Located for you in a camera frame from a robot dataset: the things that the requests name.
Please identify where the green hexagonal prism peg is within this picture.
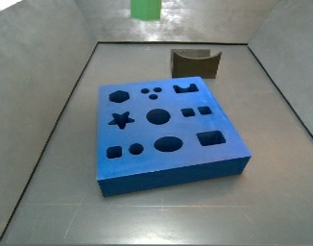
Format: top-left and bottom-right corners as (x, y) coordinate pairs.
(131, 0), (162, 21)

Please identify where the blue shape-sorting foam board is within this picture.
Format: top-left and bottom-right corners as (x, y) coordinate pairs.
(96, 77), (251, 196)

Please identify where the black curved holder bracket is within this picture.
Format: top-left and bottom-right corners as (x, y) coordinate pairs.
(171, 49), (222, 79)

